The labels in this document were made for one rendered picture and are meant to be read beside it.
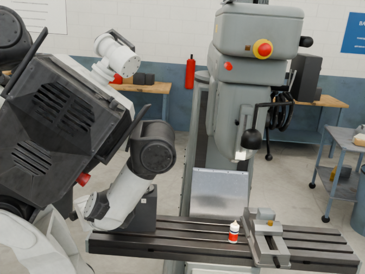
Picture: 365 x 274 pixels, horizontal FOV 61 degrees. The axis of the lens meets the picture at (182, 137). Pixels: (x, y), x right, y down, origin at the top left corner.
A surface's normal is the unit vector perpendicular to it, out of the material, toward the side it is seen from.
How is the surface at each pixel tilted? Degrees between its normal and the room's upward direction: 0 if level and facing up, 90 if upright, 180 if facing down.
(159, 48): 90
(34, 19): 90
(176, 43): 90
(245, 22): 90
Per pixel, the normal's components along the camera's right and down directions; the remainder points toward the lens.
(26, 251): 0.22, 0.34
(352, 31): -0.03, 0.33
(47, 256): 0.25, 0.70
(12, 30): 0.33, 0.07
